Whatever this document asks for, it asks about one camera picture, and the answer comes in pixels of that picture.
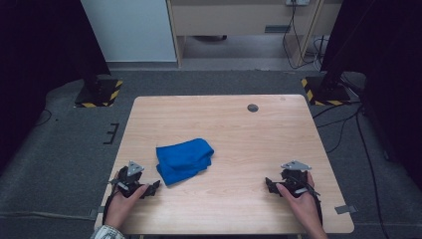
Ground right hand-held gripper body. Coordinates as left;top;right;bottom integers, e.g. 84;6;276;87
280;160;320;199

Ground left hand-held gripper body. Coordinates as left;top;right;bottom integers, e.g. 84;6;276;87
108;160;150;199

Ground blue microfibre cloth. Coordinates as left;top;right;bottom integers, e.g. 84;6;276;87
155;137;215;186

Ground person's right hand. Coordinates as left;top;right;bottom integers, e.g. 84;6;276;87
275;171;323;230

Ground person's left hand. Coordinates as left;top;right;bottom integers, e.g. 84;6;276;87
105;184;150;230

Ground grey tape strip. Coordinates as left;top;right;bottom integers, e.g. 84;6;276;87
88;205;106;219
333;204;359;215

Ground black stand base striped edge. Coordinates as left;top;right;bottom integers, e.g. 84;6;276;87
301;76;352;107
74;78;124;109

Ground black curtain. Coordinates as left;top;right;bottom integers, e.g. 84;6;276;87
318;0;422;192
0;0;111;175

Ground white panel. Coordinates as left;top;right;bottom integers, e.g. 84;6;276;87
80;0;178;64

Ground light wooden desk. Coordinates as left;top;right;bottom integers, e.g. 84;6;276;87
165;0;343;68

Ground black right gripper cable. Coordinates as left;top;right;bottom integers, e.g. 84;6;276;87
297;178;323;227

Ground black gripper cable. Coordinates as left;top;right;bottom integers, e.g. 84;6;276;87
102;189;117;226
297;178;323;227

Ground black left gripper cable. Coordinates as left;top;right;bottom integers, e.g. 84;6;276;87
102;189;117;226

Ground long black floor cable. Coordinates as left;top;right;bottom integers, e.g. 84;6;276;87
354;111;391;239

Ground thin black floor cable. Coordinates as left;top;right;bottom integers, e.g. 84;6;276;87
34;108;54;127

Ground black hanging cables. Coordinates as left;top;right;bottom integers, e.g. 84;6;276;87
281;3;327;71

